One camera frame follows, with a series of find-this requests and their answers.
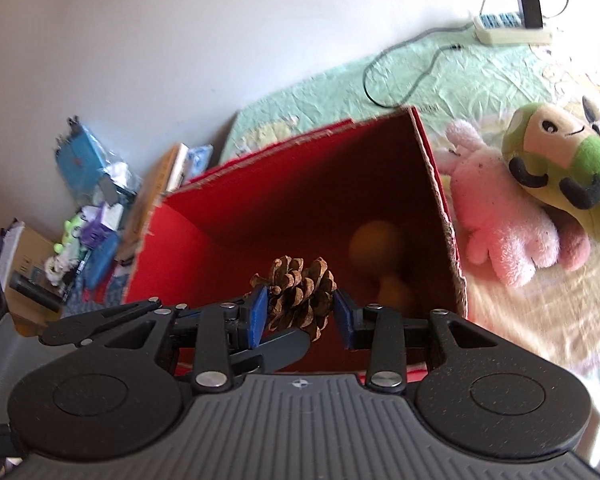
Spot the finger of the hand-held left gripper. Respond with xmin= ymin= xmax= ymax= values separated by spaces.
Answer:
xmin=39 ymin=297 xmax=191 ymax=347
xmin=229 ymin=329 xmax=312 ymax=374

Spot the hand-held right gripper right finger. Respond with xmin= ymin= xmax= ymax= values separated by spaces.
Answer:
xmin=332 ymin=290 xmax=499 ymax=392

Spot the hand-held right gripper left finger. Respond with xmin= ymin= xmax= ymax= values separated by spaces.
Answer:
xmin=102 ymin=284 xmax=271 ymax=394

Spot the brown pine cone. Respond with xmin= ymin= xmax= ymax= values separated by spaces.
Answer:
xmin=251 ymin=255 xmax=337 ymax=342

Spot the red cardboard box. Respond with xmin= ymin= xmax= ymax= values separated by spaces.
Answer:
xmin=122 ymin=105 xmax=469 ymax=376

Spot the blue plastic case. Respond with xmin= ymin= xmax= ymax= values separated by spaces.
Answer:
xmin=80 ymin=232 xmax=122 ymax=293

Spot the black cylinder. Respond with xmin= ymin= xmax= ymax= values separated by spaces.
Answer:
xmin=9 ymin=272 xmax=63 ymax=312

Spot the large yellow ball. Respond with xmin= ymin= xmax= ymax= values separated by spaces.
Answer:
xmin=349 ymin=220 xmax=406 ymax=277

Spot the green toy figure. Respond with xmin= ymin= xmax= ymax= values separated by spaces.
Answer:
xmin=53 ymin=212 xmax=87 ymax=257

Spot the yellow book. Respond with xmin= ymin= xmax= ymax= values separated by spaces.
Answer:
xmin=117 ymin=142 xmax=191 ymax=262

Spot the blue box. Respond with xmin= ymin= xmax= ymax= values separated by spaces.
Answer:
xmin=55 ymin=117 xmax=131 ymax=207

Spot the stack of books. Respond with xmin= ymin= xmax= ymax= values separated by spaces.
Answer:
xmin=182 ymin=145 xmax=215 ymax=182

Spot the pink plush rabbit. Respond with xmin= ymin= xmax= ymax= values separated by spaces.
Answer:
xmin=437 ymin=119 xmax=594 ymax=289

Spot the light green quilt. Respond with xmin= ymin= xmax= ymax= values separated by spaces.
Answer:
xmin=220 ymin=26 xmax=600 ymax=478

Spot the green plush toy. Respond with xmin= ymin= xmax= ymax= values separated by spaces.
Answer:
xmin=501 ymin=102 xmax=600 ymax=247

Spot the white power strip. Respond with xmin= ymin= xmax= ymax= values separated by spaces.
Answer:
xmin=472 ymin=12 xmax=554 ymax=46

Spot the black power adapter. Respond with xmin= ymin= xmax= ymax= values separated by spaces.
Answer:
xmin=516 ymin=0 xmax=545 ymax=30

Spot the black looped cable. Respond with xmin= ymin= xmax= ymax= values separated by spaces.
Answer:
xmin=362 ymin=19 xmax=477 ymax=110

